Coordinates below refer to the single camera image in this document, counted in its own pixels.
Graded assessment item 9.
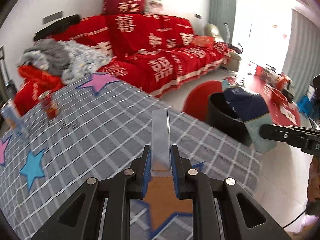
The clear plastic strip package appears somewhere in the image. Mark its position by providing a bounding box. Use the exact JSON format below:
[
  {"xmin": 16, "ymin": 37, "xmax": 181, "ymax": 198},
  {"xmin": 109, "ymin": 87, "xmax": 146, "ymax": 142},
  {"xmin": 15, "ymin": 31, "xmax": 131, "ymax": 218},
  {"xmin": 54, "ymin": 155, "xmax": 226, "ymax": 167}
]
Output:
[{"xmin": 151, "ymin": 109, "xmax": 171, "ymax": 178}]

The black round trash bin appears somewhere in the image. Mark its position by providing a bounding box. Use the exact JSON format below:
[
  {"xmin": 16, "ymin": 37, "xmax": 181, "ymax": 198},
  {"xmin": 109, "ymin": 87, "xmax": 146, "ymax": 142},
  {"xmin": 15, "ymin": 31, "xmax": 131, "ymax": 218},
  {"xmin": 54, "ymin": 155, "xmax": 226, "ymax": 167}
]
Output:
[{"xmin": 205, "ymin": 92, "xmax": 252, "ymax": 147}]

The red round coffee table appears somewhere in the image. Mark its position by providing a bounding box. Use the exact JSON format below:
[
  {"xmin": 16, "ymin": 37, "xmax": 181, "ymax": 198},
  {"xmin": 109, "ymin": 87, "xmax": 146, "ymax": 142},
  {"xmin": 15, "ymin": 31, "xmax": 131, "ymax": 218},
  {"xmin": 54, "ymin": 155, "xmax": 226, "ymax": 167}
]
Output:
[{"xmin": 244, "ymin": 75, "xmax": 301, "ymax": 126}]

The red bowl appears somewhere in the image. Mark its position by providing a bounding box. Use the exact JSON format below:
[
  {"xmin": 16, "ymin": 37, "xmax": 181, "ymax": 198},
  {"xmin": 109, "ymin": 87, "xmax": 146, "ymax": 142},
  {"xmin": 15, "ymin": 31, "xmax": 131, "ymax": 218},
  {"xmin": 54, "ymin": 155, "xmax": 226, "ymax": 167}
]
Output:
[{"xmin": 271, "ymin": 88, "xmax": 287, "ymax": 106}]

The grey checked star tablecloth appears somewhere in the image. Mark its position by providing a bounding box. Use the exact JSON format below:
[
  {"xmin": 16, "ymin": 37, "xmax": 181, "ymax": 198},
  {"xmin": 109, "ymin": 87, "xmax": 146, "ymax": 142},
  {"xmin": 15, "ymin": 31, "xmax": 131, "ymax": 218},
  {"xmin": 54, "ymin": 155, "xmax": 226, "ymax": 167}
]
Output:
[{"xmin": 1, "ymin": 79, "xmax": 262, "ymax": 239}]

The beige armchair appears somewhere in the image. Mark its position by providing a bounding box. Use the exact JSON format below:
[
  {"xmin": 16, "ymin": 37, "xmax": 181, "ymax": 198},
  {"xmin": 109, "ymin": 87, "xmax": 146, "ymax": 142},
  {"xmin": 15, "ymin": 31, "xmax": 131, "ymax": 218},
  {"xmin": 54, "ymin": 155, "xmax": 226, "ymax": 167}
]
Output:
[{"xmin": 204, "ymin": 23, "xmax": 243, "ymax": 73}]

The red soda can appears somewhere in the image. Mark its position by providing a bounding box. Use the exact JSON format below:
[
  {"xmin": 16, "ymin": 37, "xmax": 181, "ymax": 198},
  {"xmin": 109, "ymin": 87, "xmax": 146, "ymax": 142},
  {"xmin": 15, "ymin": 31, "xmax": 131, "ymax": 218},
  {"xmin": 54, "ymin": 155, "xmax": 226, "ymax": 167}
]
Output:
[{"xmin": 38, "ymin": 90, "xmax": 59, "ymax": 120}]

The red plastic stool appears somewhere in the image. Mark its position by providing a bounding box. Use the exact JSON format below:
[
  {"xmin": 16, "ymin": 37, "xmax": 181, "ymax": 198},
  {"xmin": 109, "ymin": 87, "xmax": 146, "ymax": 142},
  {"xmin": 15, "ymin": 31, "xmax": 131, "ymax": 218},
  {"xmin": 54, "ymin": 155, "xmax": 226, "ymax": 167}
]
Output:
[{"xmin": 182, "ymin": 80, "xmax": 222, "ymax": 122}]

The tall blue drink can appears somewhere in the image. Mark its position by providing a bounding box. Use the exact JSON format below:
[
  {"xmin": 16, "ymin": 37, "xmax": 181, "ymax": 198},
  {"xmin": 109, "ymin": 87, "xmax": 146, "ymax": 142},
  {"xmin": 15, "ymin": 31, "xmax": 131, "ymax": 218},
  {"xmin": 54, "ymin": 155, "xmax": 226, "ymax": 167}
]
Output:
[{"xmin": 1, "ymin": 99, "xmax": 29, "ymax": 140}]

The small red cushion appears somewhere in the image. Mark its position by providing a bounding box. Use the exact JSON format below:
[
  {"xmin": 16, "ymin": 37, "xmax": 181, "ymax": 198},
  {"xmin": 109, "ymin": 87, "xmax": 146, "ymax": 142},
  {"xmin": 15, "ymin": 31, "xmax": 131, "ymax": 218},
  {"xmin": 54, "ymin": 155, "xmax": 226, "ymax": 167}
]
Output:
[{"xmin": 191, "ymin": 35, "xmax": 215, "ymax": 49}]

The upright vacuum cleaner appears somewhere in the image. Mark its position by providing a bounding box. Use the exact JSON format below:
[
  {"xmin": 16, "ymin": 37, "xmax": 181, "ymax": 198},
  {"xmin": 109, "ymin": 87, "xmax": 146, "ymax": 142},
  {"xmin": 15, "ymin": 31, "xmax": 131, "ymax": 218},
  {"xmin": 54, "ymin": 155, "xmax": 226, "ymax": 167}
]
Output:
[{"xmin": 0, "ymin": 46, "xmax": 17, "ymax": 100}]

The grey blanket pile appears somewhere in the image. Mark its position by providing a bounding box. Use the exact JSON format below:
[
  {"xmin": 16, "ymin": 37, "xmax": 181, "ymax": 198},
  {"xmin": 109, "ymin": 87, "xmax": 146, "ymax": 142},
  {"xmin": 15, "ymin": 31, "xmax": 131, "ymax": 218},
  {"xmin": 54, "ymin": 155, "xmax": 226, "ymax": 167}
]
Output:
[{"xmin": 18, "ymin": 38, "xmax": 112, "ymax": 85}]

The teal curtain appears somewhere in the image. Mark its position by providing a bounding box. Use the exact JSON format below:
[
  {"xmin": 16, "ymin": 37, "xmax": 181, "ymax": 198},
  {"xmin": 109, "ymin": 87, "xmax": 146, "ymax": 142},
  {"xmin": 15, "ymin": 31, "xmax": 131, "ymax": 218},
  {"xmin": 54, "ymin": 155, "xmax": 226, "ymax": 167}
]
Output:
[{"xmin": 208, "ymin": 0, "xmax": 237, "ymax": 40}]

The red wedding sofa cover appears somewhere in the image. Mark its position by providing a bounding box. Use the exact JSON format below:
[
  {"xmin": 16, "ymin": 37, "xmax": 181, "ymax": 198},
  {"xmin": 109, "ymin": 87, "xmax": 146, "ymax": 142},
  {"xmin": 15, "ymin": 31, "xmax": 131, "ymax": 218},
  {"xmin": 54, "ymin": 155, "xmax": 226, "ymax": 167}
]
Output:
[{"xmin": 14, "ymin": 14, "xmax": 224, "ymax": 115}]

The black clothing on sofa back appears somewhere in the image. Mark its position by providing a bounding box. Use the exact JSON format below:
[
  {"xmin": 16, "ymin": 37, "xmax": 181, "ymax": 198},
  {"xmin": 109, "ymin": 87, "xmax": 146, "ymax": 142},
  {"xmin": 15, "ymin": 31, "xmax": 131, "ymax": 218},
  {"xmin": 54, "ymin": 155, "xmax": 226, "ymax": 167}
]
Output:
[{"xmin": 33, "ymin": 14, "xmax": 81, "ymax": 42}]

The white plush doll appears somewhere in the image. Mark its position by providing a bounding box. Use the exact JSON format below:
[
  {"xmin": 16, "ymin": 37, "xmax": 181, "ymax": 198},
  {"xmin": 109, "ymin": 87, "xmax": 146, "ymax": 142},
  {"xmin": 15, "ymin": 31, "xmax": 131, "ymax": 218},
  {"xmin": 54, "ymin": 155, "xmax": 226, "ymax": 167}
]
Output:
[{"xmin": 145, "ymin": 0, "xmax": 163, "ymax": 14}]

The red embroidered square pillow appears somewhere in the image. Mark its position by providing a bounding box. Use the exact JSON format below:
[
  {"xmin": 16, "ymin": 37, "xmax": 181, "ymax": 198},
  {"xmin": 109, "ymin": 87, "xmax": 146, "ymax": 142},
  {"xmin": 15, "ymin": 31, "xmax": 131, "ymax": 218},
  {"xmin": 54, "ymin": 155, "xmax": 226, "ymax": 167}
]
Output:
[{"xmin": 103, "ymin": 0, "xmax": 146, "ymax": 15}]

